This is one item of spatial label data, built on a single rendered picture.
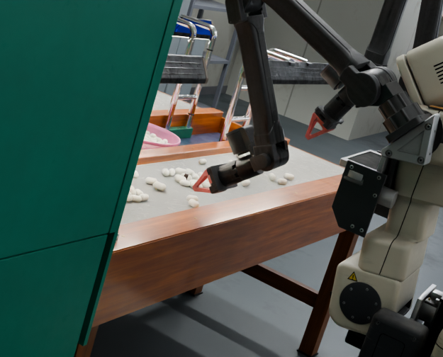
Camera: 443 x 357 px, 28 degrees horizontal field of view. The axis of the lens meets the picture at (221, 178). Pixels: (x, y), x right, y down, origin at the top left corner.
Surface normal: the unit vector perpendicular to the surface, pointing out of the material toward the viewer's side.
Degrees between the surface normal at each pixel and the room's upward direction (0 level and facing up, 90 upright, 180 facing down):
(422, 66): 90
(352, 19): 90
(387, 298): 90
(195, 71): 58
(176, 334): 0
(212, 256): 90
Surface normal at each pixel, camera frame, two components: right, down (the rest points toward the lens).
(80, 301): 0.82, 0.37
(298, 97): -0.44, 0.11
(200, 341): 0.29, -0.92
